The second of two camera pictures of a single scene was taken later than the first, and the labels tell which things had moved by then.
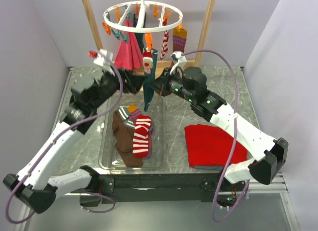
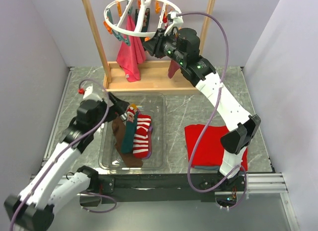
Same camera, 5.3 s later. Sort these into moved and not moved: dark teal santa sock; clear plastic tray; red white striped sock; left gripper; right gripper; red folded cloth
Moved: dark teal santa sock; left gripper; right gripper
Not moved: red white striped sock; red folded cloth; clear plastic tray
